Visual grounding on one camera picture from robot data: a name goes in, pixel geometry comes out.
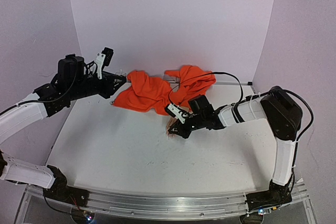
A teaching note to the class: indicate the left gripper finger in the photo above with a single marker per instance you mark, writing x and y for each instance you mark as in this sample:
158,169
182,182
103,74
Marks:
117,84
120,76

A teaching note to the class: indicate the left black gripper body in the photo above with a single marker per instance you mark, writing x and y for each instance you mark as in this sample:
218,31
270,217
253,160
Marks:
80,89

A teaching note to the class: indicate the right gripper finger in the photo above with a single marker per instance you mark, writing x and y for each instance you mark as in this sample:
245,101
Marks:
174,127
183,133

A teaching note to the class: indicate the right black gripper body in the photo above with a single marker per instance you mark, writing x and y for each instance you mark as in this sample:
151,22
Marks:
187,126

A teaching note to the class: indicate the clear nail polish bottle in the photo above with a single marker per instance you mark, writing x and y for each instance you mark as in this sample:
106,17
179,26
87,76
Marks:
121,73

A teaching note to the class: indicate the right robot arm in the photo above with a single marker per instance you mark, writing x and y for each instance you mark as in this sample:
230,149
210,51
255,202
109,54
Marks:
283,116

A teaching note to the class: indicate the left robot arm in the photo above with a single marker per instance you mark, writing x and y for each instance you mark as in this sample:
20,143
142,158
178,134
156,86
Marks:
42,103

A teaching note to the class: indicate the orange cloth garment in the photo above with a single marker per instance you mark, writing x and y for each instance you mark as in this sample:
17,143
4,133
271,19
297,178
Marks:
146,92

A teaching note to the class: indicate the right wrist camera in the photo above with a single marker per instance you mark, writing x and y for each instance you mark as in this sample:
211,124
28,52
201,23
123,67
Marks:
177,112

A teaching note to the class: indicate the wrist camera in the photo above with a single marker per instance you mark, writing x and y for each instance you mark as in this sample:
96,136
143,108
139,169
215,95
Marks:
177,112
103,59

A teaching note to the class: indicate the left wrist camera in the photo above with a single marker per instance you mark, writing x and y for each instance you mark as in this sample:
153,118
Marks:
103,59

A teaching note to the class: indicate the aluminium front rail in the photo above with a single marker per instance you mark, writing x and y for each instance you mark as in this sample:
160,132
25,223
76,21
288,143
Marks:
167,208

